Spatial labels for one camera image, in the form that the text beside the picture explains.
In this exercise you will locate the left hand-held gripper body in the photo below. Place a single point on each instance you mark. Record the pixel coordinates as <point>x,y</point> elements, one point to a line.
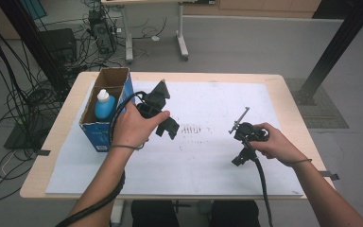
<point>156,101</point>

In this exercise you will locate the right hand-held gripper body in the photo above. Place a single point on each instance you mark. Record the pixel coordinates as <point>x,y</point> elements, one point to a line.
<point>249,132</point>

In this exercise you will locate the blue bottle with white cap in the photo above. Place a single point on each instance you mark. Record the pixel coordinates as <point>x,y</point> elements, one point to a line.
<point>104,107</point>

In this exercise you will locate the blue cardboard box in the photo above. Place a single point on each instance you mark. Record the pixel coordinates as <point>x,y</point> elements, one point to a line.
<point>96,135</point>

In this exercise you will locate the person's left hand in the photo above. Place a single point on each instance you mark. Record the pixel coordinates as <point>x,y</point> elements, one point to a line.
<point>130,130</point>

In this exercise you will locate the person's right hand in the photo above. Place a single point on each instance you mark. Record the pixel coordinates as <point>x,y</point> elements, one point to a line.
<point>277,146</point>

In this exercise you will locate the grey left wrist band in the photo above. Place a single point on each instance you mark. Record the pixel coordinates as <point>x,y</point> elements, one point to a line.
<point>126,146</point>

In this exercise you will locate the grey wrist band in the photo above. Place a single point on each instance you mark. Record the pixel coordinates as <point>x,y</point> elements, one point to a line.
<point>302,161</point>
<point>126,146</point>

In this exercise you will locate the white paper mat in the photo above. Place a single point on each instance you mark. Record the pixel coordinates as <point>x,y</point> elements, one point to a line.
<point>201,170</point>

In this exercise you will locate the person's right leg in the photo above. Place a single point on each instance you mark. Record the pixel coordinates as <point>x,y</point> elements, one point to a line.
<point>234,214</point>

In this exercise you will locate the person's leg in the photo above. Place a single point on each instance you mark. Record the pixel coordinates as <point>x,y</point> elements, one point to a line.
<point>154,214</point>
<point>234,214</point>

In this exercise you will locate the grey right wrist band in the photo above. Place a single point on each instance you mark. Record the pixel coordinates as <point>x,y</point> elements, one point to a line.
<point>302,161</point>

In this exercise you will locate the white background desk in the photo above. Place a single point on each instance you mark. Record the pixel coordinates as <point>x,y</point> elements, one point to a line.
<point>127,34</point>

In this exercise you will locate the dark grey floor mat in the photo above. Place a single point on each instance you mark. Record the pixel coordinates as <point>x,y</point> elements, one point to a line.
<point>327,116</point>

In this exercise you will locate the person's left leg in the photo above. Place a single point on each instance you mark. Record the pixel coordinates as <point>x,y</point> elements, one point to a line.
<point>154,214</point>

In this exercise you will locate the grey tape strip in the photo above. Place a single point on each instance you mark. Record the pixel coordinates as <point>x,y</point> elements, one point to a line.
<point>43,152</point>
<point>327,174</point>

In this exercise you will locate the black computer tower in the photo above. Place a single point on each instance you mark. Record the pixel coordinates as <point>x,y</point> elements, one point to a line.
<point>102,31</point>

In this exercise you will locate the white table leg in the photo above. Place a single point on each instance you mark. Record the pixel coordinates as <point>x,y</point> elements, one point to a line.
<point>117,214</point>

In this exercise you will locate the black box on floor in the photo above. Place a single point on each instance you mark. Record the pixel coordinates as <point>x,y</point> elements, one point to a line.
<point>60,42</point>

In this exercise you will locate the black metal stand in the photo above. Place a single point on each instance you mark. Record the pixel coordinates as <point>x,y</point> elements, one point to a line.
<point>334,50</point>

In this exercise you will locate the wooden cabinet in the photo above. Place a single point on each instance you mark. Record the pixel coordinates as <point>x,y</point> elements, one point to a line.
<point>252,8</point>

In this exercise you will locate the black metal post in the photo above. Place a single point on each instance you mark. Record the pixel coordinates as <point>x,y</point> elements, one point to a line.
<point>34,41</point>

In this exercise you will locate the black flat base plate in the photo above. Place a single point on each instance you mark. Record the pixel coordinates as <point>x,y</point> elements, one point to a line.
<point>19,138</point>

